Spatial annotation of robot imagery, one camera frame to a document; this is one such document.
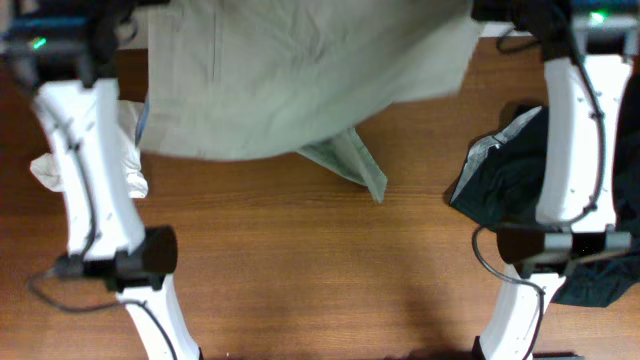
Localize khaki beige shorts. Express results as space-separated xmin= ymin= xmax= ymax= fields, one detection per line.
xmin=139 ymin=0 xmax=482 ymax=202

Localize white crumpled cloth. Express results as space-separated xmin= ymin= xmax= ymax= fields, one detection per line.
xmin=30 ymin=100 xmax=149 ymax=199

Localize black garment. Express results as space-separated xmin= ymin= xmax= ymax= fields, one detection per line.
xmin=449 ymin=74 xmax=639 ymax=308

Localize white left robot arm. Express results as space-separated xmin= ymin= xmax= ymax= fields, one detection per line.
xmin=3 ymin=1 xmax=202 ymax=359

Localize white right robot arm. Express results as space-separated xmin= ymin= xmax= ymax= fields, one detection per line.
xmin=471 ymin=0 xmax=639 ymax=359

